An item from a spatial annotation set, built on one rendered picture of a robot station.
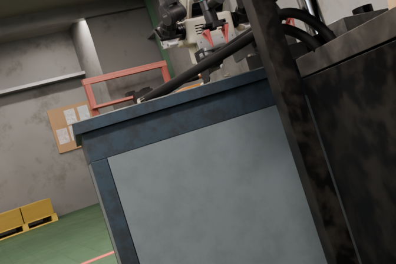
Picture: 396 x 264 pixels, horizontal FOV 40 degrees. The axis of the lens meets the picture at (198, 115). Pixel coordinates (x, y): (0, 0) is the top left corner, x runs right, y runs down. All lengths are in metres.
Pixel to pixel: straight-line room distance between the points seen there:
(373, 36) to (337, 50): 0.17
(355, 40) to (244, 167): 0.57
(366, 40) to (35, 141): 9.92
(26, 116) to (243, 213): 9.50
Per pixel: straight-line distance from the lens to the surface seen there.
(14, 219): 9.87
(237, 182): 1.71
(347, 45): 1.42
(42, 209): 9.97
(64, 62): 11.35
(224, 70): 2.13
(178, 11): 2.58
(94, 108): 8.97
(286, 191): 1.76
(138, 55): 10.20
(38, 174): 10.94
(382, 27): 1.28
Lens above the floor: 0.65
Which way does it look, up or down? 2 degrees up
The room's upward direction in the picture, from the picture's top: 18 degrees counter-clockwise
